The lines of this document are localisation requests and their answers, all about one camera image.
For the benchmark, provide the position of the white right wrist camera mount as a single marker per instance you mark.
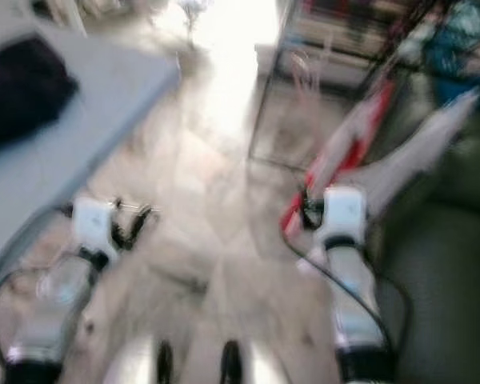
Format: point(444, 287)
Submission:
point(344, 212)

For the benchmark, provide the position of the black metal drying rack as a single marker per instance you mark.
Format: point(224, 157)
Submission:
point(272, 84)

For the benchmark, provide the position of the silver robot leg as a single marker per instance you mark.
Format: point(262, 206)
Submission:
point(140, 366)
point(260, 370)

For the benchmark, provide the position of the white low slatted shelf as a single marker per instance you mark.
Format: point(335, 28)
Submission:
point(320, 72)

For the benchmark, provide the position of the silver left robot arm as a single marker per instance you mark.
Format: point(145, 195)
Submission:
point(52, 308)

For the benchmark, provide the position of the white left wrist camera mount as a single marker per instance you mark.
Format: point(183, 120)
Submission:
point(94, 224)

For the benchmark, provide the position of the dark green sofa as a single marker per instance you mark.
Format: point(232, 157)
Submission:
point(448, 264)

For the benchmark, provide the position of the silver left robot leg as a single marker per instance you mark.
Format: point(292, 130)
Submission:
point(140, 366)

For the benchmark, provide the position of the dark blue garment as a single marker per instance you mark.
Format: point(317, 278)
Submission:
point(24, 92)

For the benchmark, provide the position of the silver right robot leg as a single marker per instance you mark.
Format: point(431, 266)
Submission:
point(260, 370)

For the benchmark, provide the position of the red and white garment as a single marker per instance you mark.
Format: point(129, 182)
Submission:
point(348, 148)

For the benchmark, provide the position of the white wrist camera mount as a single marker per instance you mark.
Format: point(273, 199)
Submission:
point(94, 224)
point(344, 212)

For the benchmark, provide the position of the long white garment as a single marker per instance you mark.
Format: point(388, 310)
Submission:
point(424, 144)

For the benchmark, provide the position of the blue box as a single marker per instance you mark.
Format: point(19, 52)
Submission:
point(460, 40)

